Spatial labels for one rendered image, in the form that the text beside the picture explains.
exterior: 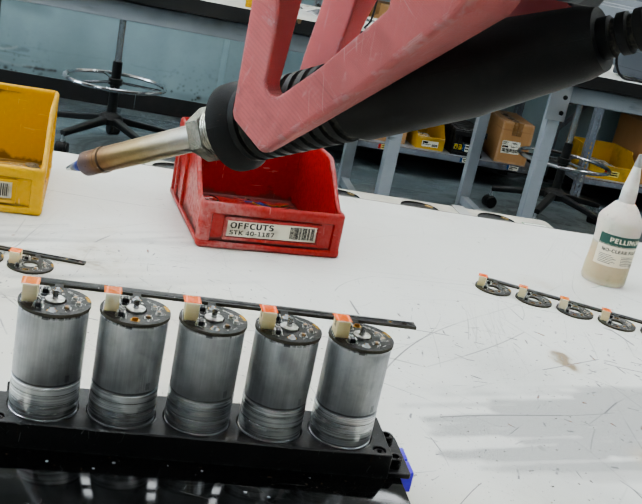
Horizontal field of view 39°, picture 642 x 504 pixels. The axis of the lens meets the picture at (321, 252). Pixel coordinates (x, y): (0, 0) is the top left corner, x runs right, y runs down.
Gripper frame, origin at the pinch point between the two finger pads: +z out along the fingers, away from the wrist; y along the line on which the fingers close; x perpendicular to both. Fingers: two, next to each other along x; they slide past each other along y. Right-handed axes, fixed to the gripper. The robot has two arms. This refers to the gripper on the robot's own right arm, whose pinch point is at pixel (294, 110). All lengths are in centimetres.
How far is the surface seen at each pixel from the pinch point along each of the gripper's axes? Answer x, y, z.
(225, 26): -127, -180, 97
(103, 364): -0.7, -1.3, 13.1
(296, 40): -114, -194, 90
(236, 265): -8.9, -23.2, 22.8
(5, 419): -1.1, 1.2, 15.9
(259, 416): 3.7, -5.3, 12.2
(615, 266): 4.3, -47.5, 13.4
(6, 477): 0.8, 2.3, 15.9
